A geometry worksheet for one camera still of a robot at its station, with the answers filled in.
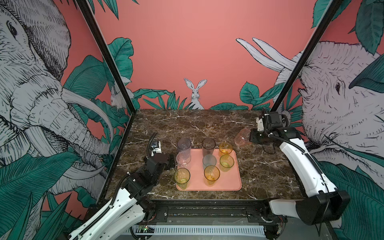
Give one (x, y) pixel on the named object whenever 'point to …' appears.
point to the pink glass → (242, 137)
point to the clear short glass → (183, 158)
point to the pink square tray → (230, 181)
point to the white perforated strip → (238, 230)
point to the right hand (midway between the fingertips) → (248, 134)
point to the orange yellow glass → (225, 148)
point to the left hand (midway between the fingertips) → (165, 152)
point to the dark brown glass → (208, 145)
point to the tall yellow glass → (211, 174)
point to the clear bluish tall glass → (184, 144)
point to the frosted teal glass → (209, 160)
